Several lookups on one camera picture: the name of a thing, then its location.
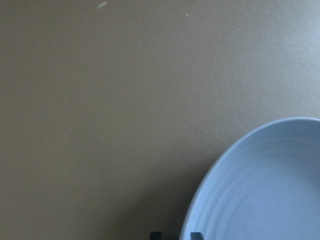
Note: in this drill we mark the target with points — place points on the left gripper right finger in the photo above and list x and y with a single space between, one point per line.
196 236

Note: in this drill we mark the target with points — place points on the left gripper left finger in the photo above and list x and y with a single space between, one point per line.
155 235

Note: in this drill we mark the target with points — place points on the blue plate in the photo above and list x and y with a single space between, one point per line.
266 186

